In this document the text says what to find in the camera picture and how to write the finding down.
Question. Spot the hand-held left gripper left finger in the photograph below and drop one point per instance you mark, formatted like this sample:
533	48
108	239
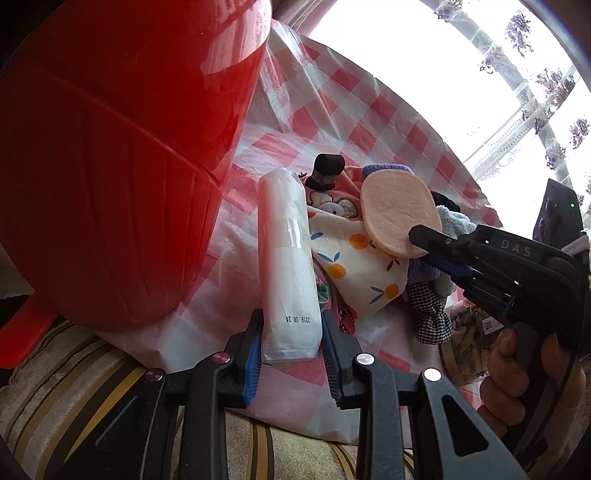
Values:
249	364

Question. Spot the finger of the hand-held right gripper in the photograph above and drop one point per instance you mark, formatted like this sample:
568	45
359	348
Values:
480	286
489	251

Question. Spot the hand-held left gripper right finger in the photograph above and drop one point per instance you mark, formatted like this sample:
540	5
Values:
330	350

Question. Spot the black white houndstooth cloth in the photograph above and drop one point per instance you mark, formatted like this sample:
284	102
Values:
429	318

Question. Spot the white cotton pad packet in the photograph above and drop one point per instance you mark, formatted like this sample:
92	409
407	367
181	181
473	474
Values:
286	277

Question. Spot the pink round sponge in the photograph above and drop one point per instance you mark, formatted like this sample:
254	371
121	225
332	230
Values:
397	207

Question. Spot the red plastic basin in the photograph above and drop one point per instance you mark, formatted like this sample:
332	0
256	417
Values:
115	161

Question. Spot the person's right hand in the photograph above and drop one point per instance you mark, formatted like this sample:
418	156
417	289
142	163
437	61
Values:
505	383

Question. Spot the light blue fluffy sock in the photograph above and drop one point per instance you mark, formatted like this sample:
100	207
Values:
455	224

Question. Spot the glass jar with gold lid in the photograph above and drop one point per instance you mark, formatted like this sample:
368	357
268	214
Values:
466	350

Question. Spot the black scrunchie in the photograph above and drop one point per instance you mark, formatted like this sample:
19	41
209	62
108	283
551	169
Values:
443	199

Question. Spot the white cloth with orange print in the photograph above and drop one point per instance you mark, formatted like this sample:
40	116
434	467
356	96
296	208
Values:
355	272

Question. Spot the pink cartoon plush cloth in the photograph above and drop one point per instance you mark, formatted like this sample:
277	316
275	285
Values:
344	189

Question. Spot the striped beige cushion cover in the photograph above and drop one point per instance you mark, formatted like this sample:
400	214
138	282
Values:
69	392

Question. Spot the small black fabric cylinder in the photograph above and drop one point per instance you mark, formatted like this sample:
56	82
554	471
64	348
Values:
325	168

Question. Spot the lace curtain with purple flowers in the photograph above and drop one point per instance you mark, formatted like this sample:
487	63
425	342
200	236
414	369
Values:
496	55

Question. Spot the red white checked tablecloth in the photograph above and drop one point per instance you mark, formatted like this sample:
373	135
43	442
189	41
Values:
332	106

